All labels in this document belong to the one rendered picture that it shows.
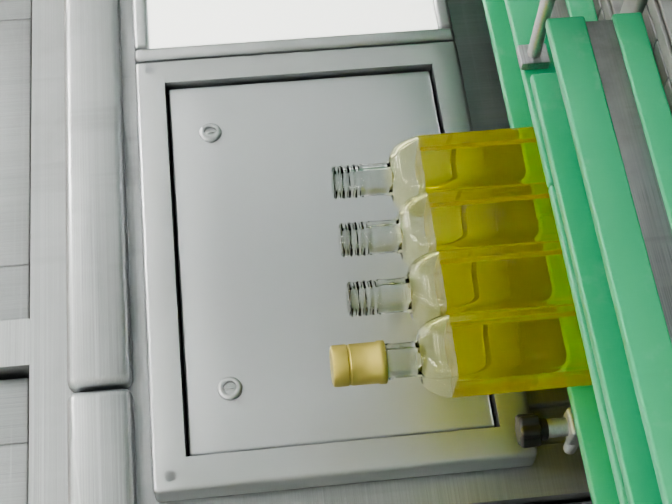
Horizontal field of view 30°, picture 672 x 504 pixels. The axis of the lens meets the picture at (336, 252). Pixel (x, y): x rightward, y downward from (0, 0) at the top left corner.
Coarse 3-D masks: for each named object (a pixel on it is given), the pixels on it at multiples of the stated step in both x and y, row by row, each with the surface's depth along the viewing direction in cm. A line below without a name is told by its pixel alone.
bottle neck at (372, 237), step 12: (348, 228) 106; (360, 228) 106; (372, 228) 106; (384, 228) 106; (396, 228) 106; (348, 240) 106; (360, 240) 106; (372, 240) 106; (384, 240) 106; (396, 240) 106; (348, 252) 106; (360, 252) 107; (372, 252) 107; (384, 252) 107; (396, 252) 107
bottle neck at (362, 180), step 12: (336, 168) 109; (348, 168) 109; (360, 168) 109; (372, 168) 109; (384, 168) 109; (336, 180) 109; (348, 180) 109; (360, 180) 109; (372, 180) 109; (384, 180) 109; (336, 192) 109; (348, 192) 109; (360, 192) 109; (372, 192) 109; (384, 192) 110
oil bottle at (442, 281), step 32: (448, 256) 103; (480, 256) 103; (512, 256) 103; (544, 256) 104; (416, 288) 102; (448, 288) 102; (480, 288) 102; (512, 288) 102; (544, 288) 102; (416, 320) 104
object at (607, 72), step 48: (576, 48) 101; (624, 48) 101; (576, 96) 98; (624, 96) 99; (576, 144) 96; (624, 144) 96; (624, 192) 94; (624, 240) 92; (624, 288) 90; (624, 336) 88
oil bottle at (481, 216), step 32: (448, 192) 107; (480, 192) 107; (512, 192) 107; (544, 192) 107; (416, 224) 105; (448, 224) 105; (480, 224) 105; (512, 224) 105; (544, 224) 105; (416, 256) 106
